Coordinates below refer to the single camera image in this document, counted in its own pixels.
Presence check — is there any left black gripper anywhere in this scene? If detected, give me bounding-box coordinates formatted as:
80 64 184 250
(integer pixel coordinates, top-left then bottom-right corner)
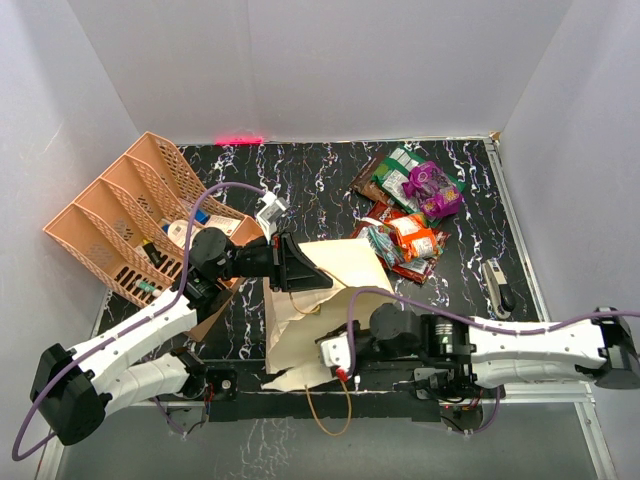
216 230 333 292

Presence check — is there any brown paper bag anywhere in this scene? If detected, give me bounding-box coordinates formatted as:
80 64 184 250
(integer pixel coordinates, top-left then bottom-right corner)
261 239 392 419

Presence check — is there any red snack packet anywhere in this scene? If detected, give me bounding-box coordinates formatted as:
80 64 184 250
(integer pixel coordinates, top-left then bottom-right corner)
351 202 449 284

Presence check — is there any teal snack packet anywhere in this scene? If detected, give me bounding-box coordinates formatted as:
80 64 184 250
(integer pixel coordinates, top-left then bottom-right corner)
366 225 406 268

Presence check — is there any orange snack packet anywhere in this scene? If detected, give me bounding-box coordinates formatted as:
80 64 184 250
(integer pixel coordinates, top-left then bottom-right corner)
386 213 441 262

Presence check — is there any brown kettle chips bag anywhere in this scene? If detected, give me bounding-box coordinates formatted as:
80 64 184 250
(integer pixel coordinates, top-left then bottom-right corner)
349 153 394 206

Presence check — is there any purple snack bag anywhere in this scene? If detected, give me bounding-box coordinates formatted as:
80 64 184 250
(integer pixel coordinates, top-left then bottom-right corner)
402 161 464 220

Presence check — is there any green snack bag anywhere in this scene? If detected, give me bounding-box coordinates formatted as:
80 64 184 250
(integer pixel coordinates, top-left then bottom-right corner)
373 147 440 224

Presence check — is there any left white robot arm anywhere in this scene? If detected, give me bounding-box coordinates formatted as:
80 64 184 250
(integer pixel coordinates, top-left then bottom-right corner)
31 227 333 446

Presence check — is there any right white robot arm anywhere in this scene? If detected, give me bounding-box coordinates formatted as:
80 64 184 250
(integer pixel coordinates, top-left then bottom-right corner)
315 303 639 401

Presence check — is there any pink compartment tray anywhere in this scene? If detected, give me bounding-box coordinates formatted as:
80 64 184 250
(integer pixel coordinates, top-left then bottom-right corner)
184 215 263 341

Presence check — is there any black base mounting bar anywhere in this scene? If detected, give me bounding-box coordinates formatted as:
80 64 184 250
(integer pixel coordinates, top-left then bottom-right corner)
205 358 505 422

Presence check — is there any small blue box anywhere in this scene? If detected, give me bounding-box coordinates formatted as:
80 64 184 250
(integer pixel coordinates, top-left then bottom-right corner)
195 210 210 225

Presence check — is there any white round bottle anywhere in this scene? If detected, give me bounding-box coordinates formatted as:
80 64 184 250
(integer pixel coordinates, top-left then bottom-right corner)
166 219 188 248

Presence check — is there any black marker pen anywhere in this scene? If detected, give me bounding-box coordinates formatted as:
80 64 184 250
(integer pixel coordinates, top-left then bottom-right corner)
141 240 164 269

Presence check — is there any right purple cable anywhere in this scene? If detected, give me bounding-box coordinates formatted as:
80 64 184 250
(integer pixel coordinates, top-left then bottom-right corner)
346 286 640 381

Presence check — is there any purple cable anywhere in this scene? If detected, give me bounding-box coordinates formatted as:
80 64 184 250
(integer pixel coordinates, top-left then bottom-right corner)
346 286 640 381
10 182 269 460

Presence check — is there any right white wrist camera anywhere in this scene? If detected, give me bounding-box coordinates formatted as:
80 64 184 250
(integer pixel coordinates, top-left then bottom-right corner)
316 332 355 382

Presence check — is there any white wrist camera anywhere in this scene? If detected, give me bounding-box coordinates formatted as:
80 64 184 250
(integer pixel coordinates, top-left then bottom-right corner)
255 192 289 242
316 332 355 382

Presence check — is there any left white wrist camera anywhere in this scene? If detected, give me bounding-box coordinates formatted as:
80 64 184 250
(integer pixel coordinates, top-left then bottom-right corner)
255 192 289 242

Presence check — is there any aluminium frame rail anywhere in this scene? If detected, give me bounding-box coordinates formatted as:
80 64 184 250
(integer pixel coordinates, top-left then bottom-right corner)
483 134 618 479

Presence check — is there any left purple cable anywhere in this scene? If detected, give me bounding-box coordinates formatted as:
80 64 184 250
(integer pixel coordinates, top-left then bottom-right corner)
10 182 269 460

